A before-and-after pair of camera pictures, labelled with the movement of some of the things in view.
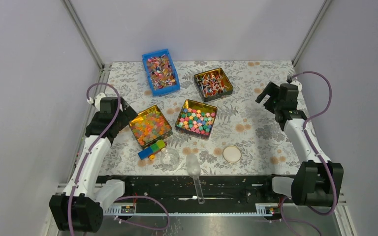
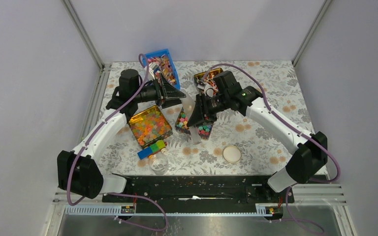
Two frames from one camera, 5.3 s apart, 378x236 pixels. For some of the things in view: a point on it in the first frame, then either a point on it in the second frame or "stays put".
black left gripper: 128,114 -> 167,95
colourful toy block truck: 159,146 stays put
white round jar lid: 232,154 stays put
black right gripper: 271,89 -> 202,112
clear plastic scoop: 194,168 -> 189,107
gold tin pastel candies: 149,126 stays put
